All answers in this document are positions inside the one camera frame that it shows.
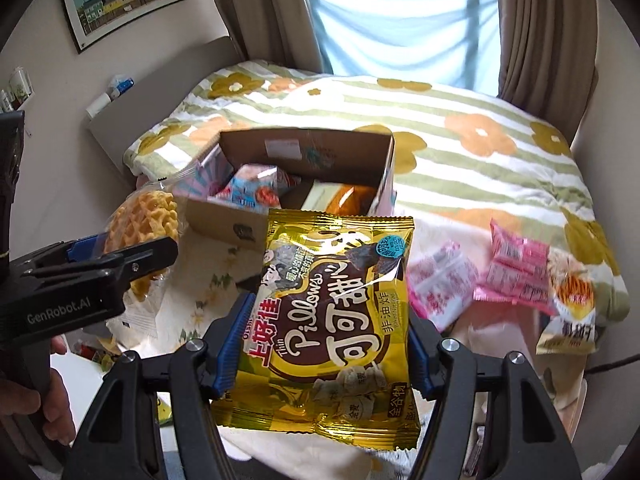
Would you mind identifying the striped floral blanket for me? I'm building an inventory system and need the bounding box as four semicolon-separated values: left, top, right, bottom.
122;60;631;321

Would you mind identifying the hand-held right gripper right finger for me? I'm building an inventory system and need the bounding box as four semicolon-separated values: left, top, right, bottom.
407;310;583;480

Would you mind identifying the gold snack packet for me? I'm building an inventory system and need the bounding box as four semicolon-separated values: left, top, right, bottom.
210;208;421;450

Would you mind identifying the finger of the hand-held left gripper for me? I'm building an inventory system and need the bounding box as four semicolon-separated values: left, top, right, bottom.
12;235;108;276
107;236;179;286

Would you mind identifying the orange snack packet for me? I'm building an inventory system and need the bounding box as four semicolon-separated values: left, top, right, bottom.
327;184;378;216

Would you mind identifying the beige headboard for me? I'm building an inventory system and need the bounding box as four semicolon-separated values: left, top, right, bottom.
87;37;246;176

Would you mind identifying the person's left hand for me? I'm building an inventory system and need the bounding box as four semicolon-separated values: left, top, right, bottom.
0;337;77;461

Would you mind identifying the white paper roll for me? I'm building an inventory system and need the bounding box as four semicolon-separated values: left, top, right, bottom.
85;92;113;120

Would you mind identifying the beige curtain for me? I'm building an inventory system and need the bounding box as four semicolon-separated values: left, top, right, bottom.
197;0;326;73
495;0;598;116

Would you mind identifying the white and pink snack packet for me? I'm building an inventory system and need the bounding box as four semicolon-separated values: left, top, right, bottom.
407;240;483;332

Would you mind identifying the clear waffle cookie packet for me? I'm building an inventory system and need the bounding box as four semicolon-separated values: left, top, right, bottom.
106;172;191;336

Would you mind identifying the black cable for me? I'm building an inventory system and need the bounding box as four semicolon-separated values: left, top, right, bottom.
582;330;640;376

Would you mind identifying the cardboard box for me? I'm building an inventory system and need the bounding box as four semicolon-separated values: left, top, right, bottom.
184;129;397;253

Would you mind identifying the light blue cloth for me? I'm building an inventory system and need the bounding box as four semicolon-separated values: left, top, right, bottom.
306;0;501;98

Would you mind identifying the white fries snack packet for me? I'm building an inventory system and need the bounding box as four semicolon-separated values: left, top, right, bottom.
536;255;601;356

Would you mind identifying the framed house picture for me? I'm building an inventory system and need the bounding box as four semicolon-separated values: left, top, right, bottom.
60;0;190;55

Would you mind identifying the pink and blue snack packet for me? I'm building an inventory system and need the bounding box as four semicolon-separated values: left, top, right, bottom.
215;164;301;211

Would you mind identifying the cream floral bed sheet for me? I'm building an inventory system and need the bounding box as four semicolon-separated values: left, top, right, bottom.
65;210;551;480

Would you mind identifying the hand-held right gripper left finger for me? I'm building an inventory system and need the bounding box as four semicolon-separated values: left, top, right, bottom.
62;292;261;480

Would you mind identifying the pale yellow snack packet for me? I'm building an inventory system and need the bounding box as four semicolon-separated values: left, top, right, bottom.
300;180;346;211

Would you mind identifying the white and green small box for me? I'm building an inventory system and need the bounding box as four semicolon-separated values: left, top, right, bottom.
10;66;33;106

